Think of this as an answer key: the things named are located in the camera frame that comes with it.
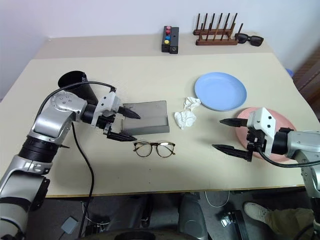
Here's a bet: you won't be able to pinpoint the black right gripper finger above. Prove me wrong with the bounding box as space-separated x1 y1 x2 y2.
219 117 249 128
211 144 251 161

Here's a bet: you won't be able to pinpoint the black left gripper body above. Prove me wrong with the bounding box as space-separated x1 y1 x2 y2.
96 111 120 137

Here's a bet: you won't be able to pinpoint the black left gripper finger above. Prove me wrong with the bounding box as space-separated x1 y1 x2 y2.
117 106 142 120
103 126 138 143

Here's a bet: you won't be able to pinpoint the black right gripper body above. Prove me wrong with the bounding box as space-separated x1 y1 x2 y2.
245 126 266 163

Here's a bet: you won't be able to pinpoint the grey open glasses case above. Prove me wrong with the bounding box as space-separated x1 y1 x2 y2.
121 100 171 137

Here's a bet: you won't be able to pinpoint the tortoiseshell round eyeglasses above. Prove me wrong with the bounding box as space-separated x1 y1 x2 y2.
132 141 176 158

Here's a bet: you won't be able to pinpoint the pink plastic plate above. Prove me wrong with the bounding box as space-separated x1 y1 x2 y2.
234 106 297 165

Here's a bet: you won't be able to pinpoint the blue plastic plate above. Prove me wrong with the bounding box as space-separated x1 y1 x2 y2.
194 71 248 112

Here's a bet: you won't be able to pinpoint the crumpled white tissue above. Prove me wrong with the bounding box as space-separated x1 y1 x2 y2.
183 96 202 112
174 110 197 130

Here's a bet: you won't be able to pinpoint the black cone-shaped container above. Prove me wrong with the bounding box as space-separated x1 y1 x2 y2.
57 70 99 107

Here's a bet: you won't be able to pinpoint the white sneaker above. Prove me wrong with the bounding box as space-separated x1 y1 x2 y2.
243 201 271 225

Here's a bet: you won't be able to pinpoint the black foot pedal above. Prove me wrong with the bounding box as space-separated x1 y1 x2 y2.
219 209 245 235

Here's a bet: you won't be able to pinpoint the black box with coloured buttons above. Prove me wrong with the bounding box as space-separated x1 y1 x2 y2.
161 25 173 53

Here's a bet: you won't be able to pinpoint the dark grey rounded shell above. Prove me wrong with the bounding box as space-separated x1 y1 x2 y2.
178 192 209 240

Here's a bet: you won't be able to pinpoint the brown wooden peg rack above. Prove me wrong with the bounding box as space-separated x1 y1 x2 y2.
192 12 245 46

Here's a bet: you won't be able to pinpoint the black sunglasses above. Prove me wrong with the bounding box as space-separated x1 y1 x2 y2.
234 32 265 47

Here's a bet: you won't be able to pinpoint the brown wooden furniture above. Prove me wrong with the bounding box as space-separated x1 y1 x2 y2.
291 48 320 107

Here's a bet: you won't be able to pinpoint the olive trouser leg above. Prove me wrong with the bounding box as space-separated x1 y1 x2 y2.
263 207 315 236

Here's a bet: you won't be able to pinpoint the small grey floor box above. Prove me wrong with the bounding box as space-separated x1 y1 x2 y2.
60 216 80 234

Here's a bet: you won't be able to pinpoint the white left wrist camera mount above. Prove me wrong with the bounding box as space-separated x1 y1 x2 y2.
91 91 122 127

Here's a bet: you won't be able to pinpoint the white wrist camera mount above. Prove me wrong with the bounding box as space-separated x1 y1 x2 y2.
91 91 122 127
246 107 279 156

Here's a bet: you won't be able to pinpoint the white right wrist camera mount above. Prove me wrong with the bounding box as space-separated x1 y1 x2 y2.
246 107 279 156

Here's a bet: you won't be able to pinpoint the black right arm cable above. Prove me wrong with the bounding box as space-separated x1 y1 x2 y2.
254 146 320 169

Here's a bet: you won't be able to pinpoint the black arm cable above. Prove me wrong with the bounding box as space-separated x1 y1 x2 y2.
254 146 320 169
37 81 118 238

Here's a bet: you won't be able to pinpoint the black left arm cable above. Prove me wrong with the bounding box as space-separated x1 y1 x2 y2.
37 81 118 238

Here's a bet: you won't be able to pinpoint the white cable under table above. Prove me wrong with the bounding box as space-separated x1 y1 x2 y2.
204 190 231 208

